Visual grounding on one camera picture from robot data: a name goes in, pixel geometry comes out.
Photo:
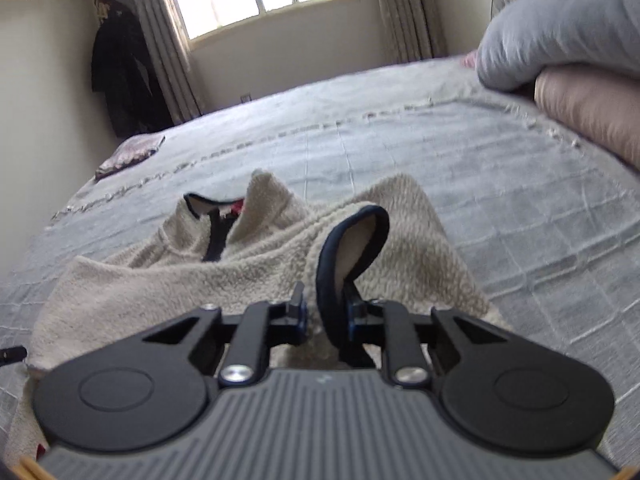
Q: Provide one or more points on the beige curtain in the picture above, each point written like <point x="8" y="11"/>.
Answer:
<point x="407" y="7"/>
<point x="167" y="45"/>

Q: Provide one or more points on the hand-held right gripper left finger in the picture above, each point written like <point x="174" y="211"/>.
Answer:
<point x="300" y="321"/>

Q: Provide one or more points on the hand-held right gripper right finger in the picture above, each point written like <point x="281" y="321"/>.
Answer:
<point x="356" y="321"/>

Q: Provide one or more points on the pink pillow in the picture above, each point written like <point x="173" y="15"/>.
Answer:
<point x="590" y="105"/>

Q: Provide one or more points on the dark hanging coat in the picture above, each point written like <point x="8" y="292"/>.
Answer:
<point x="122" y="75"/>

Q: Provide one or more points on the grey folded duvet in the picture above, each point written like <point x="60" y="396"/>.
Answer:
<point x="560" y="30"/>

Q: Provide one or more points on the cream fleece jacket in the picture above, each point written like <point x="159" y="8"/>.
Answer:
<point x="260" y="265"/>

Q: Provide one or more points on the patterned folded cloth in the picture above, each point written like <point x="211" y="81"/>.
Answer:
<point x="131" y="154"/>

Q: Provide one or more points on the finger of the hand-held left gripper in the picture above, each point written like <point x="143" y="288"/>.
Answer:
<point x="12" y="354"/>

